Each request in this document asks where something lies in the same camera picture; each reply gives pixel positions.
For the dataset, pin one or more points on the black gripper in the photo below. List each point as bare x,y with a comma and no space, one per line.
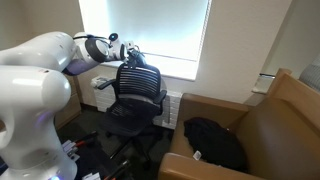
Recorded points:
132,53

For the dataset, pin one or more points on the blue t-shirt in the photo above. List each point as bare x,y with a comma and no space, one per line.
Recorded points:
140,61

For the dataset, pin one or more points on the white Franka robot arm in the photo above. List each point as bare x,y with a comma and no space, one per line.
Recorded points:
33,93

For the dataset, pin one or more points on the black mesh office chair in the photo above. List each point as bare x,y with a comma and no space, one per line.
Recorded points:
138,86

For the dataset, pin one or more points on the wooden dresser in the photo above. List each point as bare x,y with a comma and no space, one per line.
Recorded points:
70,110

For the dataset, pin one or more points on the white small boxes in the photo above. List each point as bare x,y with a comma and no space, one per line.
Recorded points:
70,150

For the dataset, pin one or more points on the black long tool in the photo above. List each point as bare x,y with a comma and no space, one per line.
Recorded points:
118,170

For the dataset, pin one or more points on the black garment with white label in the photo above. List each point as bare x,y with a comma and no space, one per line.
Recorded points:
213,143

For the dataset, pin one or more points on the white flat packet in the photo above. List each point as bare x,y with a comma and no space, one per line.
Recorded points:
91,176

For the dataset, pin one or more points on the tan leather armchair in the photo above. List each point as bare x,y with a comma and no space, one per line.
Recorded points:
283,133

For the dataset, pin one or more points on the grey bedding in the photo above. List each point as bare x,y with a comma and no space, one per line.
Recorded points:
311,75

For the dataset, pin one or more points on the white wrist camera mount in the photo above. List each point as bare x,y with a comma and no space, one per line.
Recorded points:
130,45

